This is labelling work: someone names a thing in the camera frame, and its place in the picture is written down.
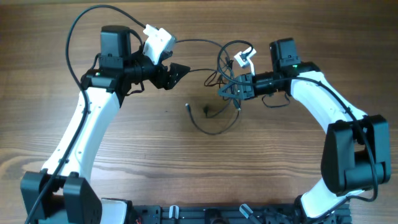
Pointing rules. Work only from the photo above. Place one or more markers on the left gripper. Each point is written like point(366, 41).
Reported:
point(160, 81)

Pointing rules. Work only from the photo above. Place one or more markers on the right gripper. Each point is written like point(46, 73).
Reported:
point(245, 86)

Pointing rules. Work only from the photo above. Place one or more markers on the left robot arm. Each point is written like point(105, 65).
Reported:
point(61, 192)

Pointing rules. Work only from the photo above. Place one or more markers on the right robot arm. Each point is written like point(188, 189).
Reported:
point(356, 155)

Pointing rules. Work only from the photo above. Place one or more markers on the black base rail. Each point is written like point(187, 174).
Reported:
point(217, 214)

